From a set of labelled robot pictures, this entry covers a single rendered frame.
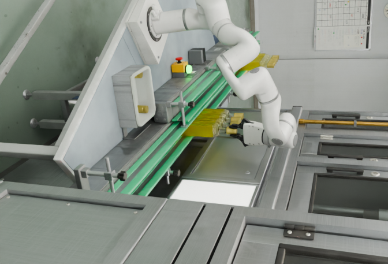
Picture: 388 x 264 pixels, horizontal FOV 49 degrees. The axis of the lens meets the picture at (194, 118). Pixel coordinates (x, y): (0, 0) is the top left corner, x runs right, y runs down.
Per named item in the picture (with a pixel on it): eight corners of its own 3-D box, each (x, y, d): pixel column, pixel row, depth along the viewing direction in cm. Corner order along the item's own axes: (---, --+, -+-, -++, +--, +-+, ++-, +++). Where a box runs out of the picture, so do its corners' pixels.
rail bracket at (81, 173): (65, 203, 137) (127, 211, 130) (54, 156, 132) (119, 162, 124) (73, 196, 142) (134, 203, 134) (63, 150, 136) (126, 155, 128)
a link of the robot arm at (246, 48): (208, 34, 165) (221, 49, 153) (238, 14, 164) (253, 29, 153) (222, 60, 173) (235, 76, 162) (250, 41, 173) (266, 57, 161)
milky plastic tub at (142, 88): (120, 127, 176) (140, 129, 173) (112, 75, 168) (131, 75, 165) (138, 112, 192) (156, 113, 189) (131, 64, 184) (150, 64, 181)
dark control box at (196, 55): (188, 64, 251) (202, 64, 248) (187, 51, 248) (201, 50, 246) (193, 60, 258) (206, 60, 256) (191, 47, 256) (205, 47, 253)
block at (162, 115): (153, 123, 192) (168, 123, 190) (150, 103, 189) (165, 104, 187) (156, 120, 196) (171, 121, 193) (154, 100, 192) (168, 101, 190)
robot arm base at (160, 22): (142, 17, 181) (176, 12, 175) (149, -2, 188) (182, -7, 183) (156, 44, 192) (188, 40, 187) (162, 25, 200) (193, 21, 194)
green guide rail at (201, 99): (172, 121, 194) (188, 122, 192) (171, 119, 194) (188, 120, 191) (250, 41, 347) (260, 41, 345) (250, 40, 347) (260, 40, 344)
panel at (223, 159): (137, 246, 144) (235, 261, 133) (136, 239, 143) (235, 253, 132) (212, 138, 223) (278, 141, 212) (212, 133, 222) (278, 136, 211)
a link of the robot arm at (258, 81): (265, 77, 175) (234, 97, 175) (243, 35, 164) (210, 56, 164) (282, 93, 161) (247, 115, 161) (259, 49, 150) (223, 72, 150)
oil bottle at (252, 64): (232, 70, 299) (273, 70, 289) (232, 62, 297) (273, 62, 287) (234, 68, 304) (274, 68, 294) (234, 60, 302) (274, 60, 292)
